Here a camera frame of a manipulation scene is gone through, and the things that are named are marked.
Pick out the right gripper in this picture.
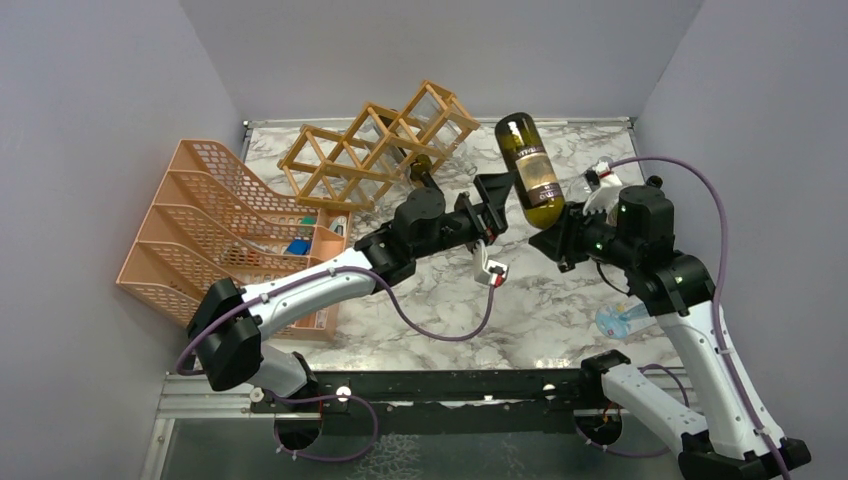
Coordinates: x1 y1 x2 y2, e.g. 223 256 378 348
530 198 640 271

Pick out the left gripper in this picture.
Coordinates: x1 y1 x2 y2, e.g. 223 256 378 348
413 172 515 262

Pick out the green wine bottle front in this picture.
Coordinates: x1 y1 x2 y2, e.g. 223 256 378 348
494 112 565 230

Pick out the dark green wine bottle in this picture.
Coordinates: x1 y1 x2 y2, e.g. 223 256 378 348
376 143 438 188

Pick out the clear square glass bottle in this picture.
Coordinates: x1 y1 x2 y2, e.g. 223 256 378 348
412 93 480 170

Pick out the wooden wine rack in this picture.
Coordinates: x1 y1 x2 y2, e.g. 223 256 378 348
277 80 468 211

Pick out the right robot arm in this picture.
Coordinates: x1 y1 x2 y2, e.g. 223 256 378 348
529 185 811 479

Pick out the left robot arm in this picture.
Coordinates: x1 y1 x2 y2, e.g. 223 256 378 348
176 172 516 411

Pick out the peach plastic file rack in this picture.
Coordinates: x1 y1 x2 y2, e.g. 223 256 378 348
116 140 346 325

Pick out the blue white packaged item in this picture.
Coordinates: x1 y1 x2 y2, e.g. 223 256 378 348
595 300 656 339

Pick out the peach desk organizer tray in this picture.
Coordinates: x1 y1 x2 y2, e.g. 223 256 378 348
278 208 352 344

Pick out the blue small object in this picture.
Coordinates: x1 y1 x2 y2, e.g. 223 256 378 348
285 239 312 255

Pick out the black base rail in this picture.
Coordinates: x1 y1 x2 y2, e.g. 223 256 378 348
158 367 690 439

